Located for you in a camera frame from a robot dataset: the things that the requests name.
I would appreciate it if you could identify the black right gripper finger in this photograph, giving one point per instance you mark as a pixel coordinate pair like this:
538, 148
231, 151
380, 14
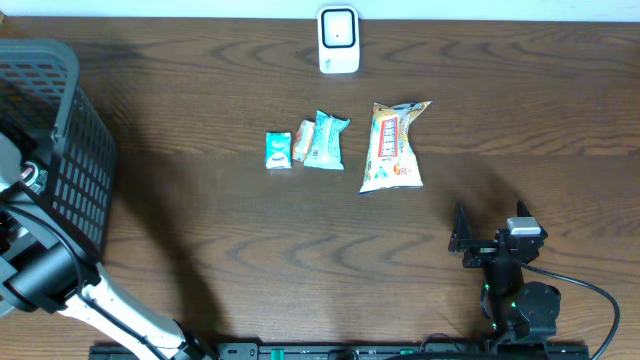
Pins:
522, 210
461, 236

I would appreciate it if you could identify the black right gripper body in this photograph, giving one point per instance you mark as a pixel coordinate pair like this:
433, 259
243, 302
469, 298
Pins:
481, 251

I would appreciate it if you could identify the yellow snack bag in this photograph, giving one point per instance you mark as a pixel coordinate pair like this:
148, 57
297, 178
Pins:
391, 161

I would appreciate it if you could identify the teal snack packet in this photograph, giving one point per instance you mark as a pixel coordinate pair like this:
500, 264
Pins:
325, 150

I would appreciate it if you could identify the orange snack packet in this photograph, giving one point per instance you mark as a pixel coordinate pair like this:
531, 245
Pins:
303, 141

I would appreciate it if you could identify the small teal tissue pack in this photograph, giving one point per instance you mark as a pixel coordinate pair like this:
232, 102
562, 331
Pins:
278, 150

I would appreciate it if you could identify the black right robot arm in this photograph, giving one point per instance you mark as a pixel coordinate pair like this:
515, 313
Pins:
522, 312

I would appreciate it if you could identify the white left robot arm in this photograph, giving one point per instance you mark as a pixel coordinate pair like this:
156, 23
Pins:
67, 276

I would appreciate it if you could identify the white barcode scanner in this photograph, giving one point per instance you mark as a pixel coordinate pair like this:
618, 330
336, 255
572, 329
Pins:
338, 39

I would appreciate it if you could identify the grey plastic basket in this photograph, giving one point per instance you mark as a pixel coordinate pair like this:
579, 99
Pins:
46, 113

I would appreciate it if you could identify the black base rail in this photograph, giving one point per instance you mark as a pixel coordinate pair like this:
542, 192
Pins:
432, 350

